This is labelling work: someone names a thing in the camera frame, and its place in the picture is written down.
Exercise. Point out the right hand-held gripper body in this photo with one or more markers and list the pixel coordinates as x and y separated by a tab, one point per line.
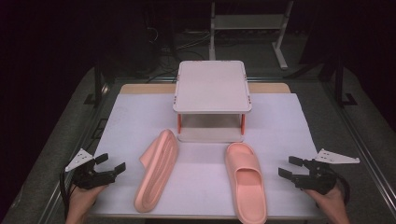
318	179

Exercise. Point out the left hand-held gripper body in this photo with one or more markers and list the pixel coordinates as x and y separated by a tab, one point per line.
90	179

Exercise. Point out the pink slipper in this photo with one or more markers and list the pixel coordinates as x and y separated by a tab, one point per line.
246	183
157	174

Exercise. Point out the white two-tier shoe rack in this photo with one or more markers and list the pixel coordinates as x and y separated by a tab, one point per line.
212	87

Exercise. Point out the person's left hand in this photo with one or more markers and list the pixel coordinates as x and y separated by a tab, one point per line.
81	199

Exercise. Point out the person's right hand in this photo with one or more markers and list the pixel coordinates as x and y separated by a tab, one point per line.
329	199

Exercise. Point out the black metal stand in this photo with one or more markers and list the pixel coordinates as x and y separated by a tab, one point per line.
98	84
340	84

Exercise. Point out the wooden table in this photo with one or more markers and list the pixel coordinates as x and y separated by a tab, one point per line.
146	88

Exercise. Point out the white table cloth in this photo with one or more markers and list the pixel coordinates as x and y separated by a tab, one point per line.
202	193

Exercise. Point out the metal frame rail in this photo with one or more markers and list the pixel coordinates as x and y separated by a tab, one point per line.
67	174
364	146

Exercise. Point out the white metal desk frame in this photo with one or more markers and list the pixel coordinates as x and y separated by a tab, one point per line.
249	21

